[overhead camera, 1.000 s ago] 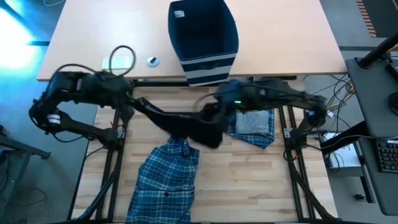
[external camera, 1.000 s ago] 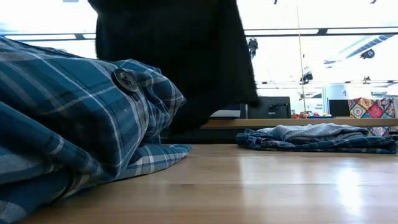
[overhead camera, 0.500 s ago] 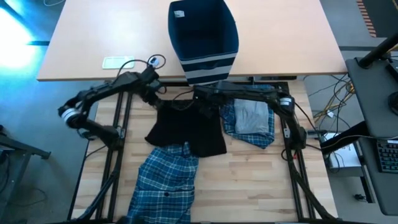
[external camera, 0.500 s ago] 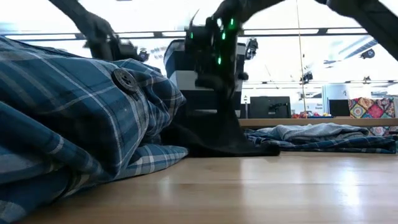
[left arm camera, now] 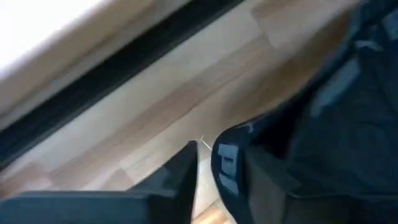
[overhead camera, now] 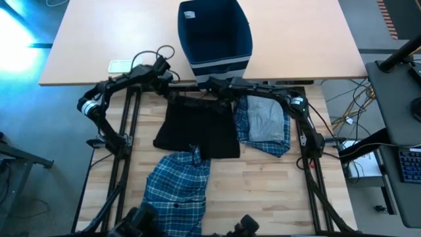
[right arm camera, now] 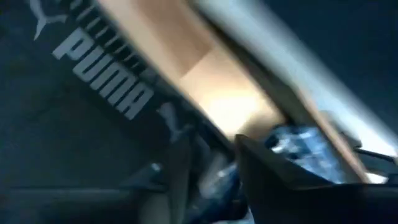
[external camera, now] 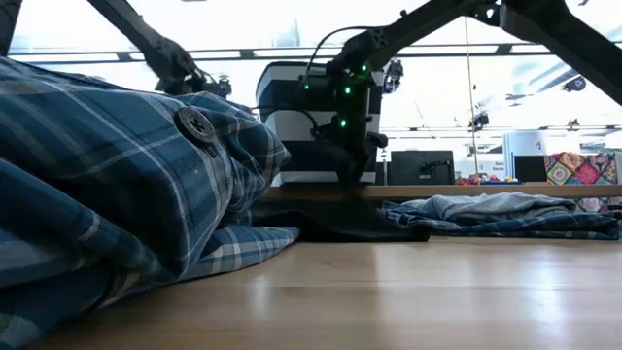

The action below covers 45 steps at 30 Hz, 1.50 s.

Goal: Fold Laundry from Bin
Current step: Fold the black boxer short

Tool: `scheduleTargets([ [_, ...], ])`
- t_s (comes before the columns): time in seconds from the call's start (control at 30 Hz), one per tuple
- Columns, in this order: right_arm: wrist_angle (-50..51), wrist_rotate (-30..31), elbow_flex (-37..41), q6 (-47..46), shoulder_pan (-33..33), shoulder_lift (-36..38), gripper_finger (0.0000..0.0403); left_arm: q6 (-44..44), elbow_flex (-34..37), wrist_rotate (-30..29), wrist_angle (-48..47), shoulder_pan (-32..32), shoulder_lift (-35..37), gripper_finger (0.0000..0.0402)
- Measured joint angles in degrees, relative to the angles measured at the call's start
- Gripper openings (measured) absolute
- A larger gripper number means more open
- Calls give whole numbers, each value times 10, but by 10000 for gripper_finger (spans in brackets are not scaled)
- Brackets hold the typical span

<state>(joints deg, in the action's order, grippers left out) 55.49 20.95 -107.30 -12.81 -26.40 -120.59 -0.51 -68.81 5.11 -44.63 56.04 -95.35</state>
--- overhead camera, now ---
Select black metal stand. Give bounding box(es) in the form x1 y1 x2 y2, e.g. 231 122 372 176
0 131 55 198

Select dark garment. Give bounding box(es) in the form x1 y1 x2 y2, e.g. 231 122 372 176
141 146 211 237

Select black round pole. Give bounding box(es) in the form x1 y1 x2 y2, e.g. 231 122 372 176
378 34 421 72

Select grey garment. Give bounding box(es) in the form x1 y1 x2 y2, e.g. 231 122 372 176
246 95 285 143

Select navy striped fabric laundry bin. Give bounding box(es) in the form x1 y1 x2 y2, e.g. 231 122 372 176
177 0 253 90

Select white papers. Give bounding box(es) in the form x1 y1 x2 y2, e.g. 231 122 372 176
341 140 384 179

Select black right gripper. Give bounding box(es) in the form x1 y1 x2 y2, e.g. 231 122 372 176
205 76 248 108

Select black keyboard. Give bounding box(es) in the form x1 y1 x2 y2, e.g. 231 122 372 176
397 147 421 184

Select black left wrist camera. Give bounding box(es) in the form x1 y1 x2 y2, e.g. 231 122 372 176
151 55 172 76

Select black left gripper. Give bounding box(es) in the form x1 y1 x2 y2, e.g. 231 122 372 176
152 70 183 103

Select dark grey side desk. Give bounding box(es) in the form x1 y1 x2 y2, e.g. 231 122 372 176
365 61 421 230

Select orange black striped strip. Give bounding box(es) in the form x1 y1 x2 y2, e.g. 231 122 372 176
376 0 399 40

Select black desk leg bar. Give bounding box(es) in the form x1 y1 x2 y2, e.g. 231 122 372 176
338 128 391 163

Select pale rectangular plate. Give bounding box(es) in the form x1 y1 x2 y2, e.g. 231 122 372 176
108 59 135 74

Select black cable bundle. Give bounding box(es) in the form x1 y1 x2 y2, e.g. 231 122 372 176
324 78 376 132

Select black aluminium table frame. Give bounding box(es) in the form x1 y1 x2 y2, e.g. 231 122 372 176
70 84 362 237

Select black braided cable sleeve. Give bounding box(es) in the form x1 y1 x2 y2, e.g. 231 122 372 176
80 171 128 234
304 171 358 235

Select black shorts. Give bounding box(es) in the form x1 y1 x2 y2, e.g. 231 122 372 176
153 94 241 161

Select beige desk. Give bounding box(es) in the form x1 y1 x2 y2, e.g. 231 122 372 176
38 0 368 87

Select yellow cable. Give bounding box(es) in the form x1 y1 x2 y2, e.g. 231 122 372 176
332 88 376 126

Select blue plaid pants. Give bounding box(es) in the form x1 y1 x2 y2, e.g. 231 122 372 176
234 95 292 158

